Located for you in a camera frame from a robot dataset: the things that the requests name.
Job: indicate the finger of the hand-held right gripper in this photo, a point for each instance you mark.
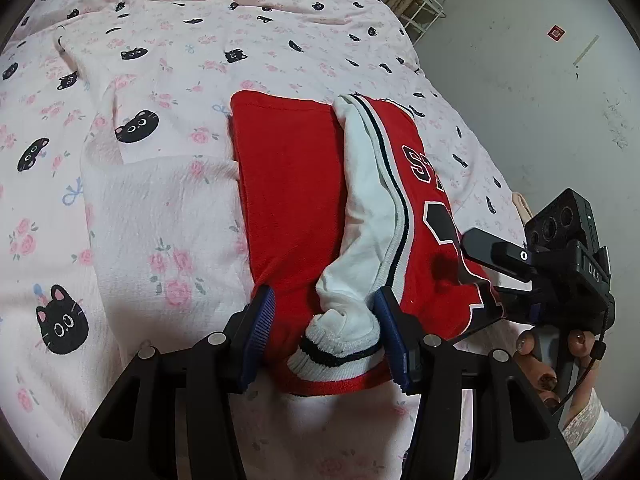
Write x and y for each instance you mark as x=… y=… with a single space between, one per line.
x=492 y=255
x=517 y=297

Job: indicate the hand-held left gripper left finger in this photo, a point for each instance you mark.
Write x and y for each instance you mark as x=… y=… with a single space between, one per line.
x=260 y=332

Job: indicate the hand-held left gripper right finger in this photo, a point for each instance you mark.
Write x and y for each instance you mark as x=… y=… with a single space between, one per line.
x=392 y=342

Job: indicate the red and white jersey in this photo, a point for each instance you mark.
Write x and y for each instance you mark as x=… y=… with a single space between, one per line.
x=285 y=185

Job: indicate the person's right hand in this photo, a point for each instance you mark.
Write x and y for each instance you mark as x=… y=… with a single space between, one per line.
x=545 y=379

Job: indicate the beige cloth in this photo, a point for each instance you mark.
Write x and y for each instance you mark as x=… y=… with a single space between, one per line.
x=522 y=207

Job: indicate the pink cat print blanket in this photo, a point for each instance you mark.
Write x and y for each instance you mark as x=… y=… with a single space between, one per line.
x=150 y=210

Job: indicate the red wall sticker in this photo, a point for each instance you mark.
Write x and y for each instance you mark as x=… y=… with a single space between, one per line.
x=555 y=33

